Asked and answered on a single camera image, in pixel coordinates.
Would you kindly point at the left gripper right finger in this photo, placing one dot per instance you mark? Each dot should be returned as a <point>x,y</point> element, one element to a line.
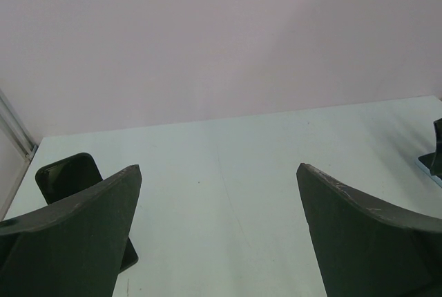
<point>366,246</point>

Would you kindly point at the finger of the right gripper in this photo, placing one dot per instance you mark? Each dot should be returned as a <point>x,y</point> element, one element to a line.
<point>430,163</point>

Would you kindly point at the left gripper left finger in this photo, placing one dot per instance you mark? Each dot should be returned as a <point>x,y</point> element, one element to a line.
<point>29,281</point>

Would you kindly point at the black phone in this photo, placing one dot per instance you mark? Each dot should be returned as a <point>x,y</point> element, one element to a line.
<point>69,176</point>

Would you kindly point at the left aluminium corner post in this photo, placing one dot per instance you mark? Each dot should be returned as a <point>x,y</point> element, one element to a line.
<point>16,131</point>

